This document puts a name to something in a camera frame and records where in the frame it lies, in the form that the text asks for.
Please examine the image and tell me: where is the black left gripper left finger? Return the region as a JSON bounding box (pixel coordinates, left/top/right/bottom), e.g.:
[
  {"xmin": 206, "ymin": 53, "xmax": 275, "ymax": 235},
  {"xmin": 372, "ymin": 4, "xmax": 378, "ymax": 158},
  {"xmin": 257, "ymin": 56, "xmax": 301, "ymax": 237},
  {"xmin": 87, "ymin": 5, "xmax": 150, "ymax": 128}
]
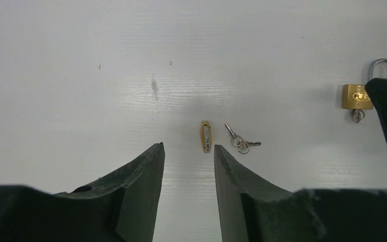
[{"xmin": 0, "ymin": 143, "xmax": 165, "ymax": 241}]

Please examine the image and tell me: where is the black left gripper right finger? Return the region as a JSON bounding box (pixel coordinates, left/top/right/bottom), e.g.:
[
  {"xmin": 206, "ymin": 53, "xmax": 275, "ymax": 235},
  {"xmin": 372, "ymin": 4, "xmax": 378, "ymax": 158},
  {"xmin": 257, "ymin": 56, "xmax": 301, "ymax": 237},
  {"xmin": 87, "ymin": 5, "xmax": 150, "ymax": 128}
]
[{"xmin": 214, "ymin": 145, "xmax": 387, "ymax": 241}]

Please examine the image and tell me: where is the brass padlock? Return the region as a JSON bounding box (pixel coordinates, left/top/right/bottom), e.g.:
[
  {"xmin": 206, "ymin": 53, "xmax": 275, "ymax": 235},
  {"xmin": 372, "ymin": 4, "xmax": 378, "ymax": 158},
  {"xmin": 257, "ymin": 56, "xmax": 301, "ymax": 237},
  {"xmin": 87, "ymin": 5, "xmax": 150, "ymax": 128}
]
[
  {"xmin": 342, "ymin": 58, "xmax": 387, "ymax": 110},
  {"xmin": 200, "ymin": 120, "xmax": 212, "ymax": 153}
]

